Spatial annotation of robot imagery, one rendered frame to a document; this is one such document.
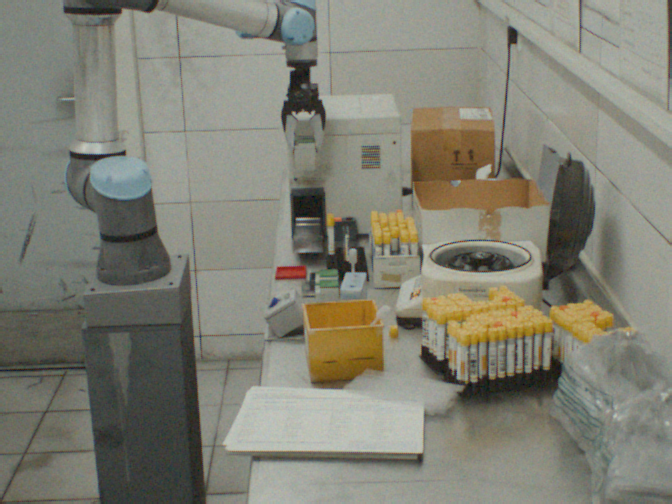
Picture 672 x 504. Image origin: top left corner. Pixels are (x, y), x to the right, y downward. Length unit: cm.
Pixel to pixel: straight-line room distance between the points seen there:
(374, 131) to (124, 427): 91
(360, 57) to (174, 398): 195
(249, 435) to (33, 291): 257
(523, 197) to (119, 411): 107
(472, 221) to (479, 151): 66
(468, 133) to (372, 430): 147
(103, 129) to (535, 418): 108
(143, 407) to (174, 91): 188
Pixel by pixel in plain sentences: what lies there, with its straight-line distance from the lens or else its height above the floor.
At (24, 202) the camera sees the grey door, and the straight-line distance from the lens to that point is 421.
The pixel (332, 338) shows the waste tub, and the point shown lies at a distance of 199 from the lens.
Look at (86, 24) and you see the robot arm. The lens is 239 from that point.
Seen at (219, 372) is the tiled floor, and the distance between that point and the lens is 425.
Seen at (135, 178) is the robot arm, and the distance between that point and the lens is 229.
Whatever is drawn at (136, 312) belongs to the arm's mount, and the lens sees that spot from 232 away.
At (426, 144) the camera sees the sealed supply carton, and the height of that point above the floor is 101.
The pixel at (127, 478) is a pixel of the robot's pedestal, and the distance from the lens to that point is 249.
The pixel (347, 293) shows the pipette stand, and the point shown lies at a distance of 216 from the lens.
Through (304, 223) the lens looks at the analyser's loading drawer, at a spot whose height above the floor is 93.
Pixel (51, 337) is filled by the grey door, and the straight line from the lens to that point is 436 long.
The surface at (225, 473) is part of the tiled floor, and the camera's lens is 357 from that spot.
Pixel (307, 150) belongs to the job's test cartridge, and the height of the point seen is 112.
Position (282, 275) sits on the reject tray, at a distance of 254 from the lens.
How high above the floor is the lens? 172
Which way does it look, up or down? 18 degrees down
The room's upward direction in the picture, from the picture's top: 2 degrees counter-clockwise
